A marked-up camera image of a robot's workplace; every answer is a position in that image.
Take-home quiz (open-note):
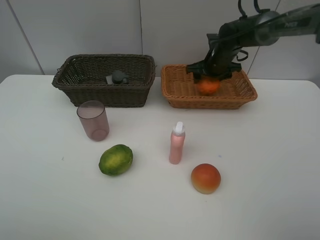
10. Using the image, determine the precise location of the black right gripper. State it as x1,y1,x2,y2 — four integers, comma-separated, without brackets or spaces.
186,42,242,83

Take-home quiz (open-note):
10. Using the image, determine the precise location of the orange mandarin fruit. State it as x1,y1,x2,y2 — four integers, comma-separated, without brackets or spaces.
196,76,220,96

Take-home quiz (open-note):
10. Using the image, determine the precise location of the pink spray bottle white cap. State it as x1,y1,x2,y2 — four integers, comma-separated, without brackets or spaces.
169,121,186,165

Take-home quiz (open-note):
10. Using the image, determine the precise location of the dark green bottle black cap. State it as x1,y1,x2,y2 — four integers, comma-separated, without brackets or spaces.
106,70,129,85

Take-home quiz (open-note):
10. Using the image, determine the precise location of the red yellow apple fruit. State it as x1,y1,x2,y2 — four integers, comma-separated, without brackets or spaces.
190,163,221,195

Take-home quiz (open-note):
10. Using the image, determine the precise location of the translucent purple plastic cup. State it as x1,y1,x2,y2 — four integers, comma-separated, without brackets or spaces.
76,100,110,142

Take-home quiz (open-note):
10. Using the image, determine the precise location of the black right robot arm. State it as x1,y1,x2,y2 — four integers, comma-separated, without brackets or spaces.
186,1,320,83

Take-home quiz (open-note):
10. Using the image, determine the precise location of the orange wicker basket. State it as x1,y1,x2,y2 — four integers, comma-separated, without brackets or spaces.
161,64,258,110

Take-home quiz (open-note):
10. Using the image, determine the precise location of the dark brown wicker basket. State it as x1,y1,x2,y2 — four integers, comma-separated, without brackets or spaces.
52,54,156,108

